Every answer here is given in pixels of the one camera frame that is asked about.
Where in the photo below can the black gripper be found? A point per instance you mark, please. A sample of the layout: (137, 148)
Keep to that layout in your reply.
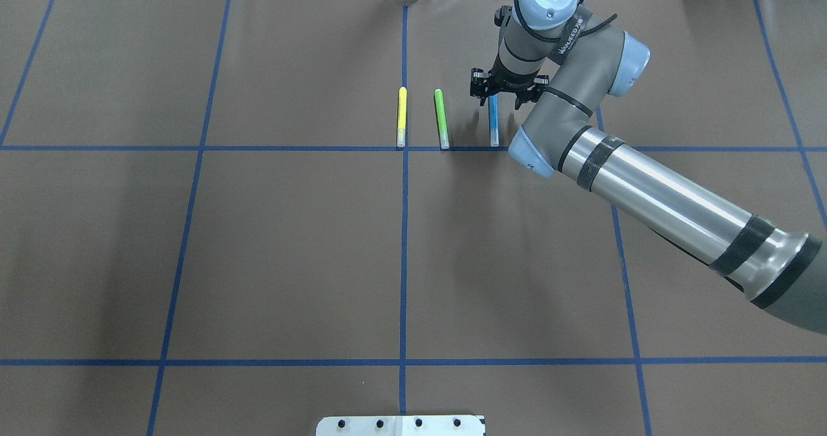
(506, 81)

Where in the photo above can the blue marker pen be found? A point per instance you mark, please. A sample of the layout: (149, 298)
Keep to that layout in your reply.
(493, 121)

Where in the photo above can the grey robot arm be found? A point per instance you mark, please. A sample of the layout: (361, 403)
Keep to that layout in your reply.
(555, 55)

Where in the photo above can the green marker pen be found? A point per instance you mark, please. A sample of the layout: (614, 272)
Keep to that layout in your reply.
(441, 119)

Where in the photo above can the yellow marker pen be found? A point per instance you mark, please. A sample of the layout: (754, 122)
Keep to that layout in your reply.
(401, 126)

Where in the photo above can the brown table mat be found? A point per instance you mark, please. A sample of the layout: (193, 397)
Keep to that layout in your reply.
(208, 229)

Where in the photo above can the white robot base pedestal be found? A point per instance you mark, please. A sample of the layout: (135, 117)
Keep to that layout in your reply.
(402, 425)

